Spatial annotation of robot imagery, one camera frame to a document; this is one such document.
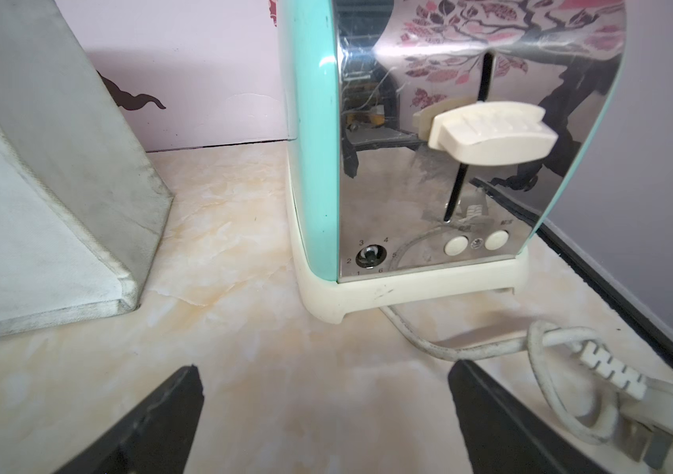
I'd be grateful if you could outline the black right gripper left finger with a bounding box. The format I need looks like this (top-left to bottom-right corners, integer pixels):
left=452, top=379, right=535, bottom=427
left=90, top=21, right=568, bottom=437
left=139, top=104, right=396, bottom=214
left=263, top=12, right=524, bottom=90
left=57, top=365, right=204, bottom=474

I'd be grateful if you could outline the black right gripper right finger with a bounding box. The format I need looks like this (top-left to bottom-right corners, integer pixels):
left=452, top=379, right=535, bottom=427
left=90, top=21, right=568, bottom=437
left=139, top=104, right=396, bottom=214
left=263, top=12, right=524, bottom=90
left=448, top=361, right=604, bottom=474

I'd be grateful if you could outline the mint chrome toaster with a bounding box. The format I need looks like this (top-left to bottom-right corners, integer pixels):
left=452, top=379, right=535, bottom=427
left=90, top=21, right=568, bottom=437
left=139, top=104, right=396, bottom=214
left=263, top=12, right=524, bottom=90
left=270, top=1, right=626, bottom=324

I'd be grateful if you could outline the white canvas shopping bag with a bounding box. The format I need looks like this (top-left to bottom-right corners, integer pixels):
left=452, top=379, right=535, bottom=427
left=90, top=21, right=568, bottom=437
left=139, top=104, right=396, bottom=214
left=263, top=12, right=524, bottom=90
left=0, top=1, right=172, bottom=337

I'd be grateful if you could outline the white toaster power cable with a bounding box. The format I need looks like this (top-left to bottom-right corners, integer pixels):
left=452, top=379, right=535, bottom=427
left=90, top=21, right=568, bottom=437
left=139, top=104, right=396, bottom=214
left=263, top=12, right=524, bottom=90
left=379, top=304, right=673, bottom=474

